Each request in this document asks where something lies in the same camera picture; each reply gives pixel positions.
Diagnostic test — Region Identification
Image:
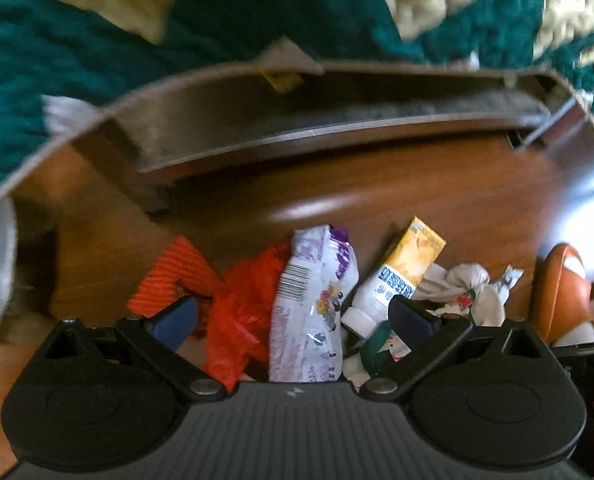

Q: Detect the white tissue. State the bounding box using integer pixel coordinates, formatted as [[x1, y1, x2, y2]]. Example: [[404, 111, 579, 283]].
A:
[[417, 261, 508, 328]]

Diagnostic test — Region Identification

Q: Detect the orange ribbed cloth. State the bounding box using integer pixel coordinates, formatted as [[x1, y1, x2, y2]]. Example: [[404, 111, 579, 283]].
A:
[[127, 236, 224, 317]]

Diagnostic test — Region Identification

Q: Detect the small white wrapper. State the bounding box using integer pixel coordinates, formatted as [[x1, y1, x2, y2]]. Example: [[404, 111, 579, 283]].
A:
[[494, 266, 526, 306]]

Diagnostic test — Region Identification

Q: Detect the white bottle with yellow label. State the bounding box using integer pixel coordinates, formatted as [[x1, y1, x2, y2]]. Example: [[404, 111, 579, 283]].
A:
[[341, 216, 448, 340]]

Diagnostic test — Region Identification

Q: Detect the red plastic bag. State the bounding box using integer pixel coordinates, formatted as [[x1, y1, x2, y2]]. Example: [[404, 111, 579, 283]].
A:
[[202, 242, 290, 392]]

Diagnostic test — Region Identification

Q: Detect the white purple snack packet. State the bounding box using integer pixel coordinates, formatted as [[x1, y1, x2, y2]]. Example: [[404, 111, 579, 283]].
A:
[[268, 225, 360, 384]]

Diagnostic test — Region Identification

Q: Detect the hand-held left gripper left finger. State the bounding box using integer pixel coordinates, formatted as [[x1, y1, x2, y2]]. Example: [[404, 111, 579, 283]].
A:
[[42, 295, 229, 404]]

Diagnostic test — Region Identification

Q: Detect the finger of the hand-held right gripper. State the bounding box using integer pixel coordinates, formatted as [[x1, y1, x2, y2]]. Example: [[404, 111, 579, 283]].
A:
[[552, 339, 594, 367]]

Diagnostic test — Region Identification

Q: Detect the teal and cream knitted blanket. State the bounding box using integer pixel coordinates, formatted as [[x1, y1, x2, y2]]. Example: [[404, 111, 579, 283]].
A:
[[0, 0, 594, 201]]

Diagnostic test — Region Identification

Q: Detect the orange slipper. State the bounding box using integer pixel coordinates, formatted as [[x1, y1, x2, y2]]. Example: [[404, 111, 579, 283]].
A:
[[529, 242, 592, 346]]

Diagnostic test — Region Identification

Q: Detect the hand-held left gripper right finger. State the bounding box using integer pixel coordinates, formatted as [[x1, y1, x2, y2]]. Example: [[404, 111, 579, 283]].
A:
[[359, 294, 554, 404]]

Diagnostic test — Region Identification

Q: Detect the green and white wrapper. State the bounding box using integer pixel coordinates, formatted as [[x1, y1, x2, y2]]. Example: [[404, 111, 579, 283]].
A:
[[344, 320, 414, 388]]

